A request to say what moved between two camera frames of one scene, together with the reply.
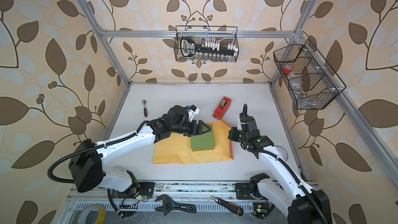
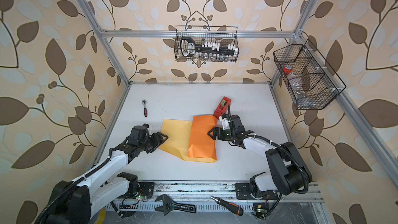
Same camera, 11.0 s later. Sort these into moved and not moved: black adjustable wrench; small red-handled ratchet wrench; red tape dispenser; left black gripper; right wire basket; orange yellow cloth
Moved: orange yellow cloth; left black gripper
Not moved: right wire basket; small red-handled ratchet wrench; red tape dispenser; black adjustable wrench
